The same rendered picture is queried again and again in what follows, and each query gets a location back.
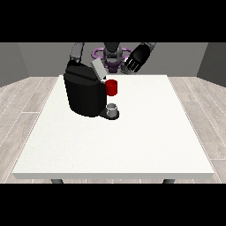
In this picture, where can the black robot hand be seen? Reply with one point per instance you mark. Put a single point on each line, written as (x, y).
(71, 62)
(139, 56)

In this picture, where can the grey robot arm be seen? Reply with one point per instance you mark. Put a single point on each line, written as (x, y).
(150, 45)
(77, 50)

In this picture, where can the pale grey machine lid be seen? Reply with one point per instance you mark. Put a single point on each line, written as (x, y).
(99, 68)

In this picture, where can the black coffee machine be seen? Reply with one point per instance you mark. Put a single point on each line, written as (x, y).
(84, 93)

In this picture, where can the red pod holder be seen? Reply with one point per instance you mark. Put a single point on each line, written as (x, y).
(111, 87)

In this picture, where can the small grey cup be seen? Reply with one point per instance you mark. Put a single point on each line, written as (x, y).
(112, 109)

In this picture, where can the dark table leg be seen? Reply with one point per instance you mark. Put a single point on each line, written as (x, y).
(169, 181)
(57, 181)

